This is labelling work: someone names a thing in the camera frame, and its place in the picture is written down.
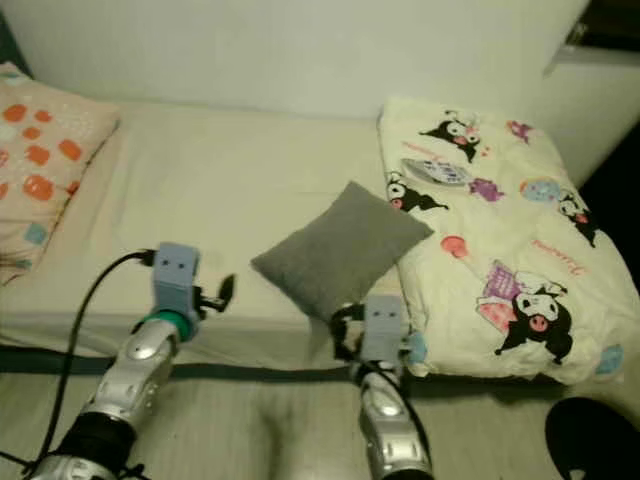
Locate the grey square pillow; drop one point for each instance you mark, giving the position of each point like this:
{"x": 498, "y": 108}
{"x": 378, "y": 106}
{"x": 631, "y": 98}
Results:
{"x": 335, "y": 250}

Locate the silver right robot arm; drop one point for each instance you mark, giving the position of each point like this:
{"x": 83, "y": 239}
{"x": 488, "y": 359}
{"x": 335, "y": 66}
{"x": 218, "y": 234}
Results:
{"x": 390, "y": 420}

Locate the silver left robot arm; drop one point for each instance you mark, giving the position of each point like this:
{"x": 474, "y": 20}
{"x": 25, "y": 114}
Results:
{"x": 135, "y": 375}

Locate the pink pillow with orange print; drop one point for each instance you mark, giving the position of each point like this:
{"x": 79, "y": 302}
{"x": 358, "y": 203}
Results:
{"x": 45, "y": 160}

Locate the bed with cream sheet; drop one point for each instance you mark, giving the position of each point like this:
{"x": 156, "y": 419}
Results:
{"x": 210, "y": 180}

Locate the cream cartoon print quilt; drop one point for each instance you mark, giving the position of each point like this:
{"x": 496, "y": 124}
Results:
{"x": 520, "y": 250}

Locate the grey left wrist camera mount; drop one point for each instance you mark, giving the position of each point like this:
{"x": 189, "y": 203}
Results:
{"x": 175, "y": 275}

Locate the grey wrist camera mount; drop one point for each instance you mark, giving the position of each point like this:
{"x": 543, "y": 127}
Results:
{"x": 175, "y": 275}
{"x": 385, "y": 325}

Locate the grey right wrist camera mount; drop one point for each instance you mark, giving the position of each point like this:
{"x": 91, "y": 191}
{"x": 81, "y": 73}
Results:
{"x": 385, "y": 325}

